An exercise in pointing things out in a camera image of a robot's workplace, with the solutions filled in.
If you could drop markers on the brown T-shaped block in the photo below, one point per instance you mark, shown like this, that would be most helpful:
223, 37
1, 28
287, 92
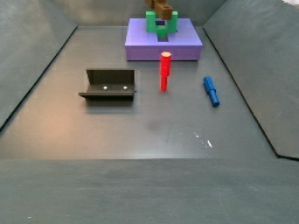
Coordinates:
161, 8

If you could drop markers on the blue stepped peg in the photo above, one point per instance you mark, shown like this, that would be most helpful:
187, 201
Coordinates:
211, 91

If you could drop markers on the red hexagonal peg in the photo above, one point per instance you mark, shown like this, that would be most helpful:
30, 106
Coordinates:
164, 69

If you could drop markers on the purple base block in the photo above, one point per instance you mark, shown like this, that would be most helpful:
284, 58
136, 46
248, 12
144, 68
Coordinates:
144, 47

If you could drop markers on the green U-shaped block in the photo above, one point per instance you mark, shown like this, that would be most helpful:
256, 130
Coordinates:
159, 26

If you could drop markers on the black angle bracket fixture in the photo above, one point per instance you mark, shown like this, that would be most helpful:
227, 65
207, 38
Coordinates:
109, 83

